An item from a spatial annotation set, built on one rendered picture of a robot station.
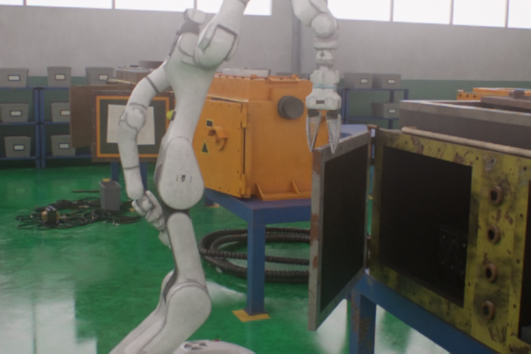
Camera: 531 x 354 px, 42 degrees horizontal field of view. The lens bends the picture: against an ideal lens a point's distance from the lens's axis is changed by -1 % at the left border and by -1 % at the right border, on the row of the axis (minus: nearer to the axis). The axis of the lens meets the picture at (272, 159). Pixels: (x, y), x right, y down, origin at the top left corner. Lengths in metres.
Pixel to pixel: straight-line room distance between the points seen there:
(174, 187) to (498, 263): 1.05
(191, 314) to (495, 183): 1.10
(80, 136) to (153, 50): 4.42
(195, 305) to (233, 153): 1.92
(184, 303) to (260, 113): 2.07
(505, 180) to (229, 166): 2.49
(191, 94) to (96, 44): 8.37
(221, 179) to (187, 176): 2.03
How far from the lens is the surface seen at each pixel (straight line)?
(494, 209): 2.13
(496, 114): 2.23
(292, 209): 4.15
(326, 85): 2.08
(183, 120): 2.38
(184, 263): 2.47
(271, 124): 4.34
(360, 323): 3.01
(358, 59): 12.12
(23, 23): 10.63
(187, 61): 2.33
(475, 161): 2.19
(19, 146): 9.77
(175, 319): 2.48
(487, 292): 2.19
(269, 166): 4.37
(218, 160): 4.40
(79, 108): 6.62
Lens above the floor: 1.48
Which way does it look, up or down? 8 degrees down
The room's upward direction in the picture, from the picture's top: 1 degrees clockwise
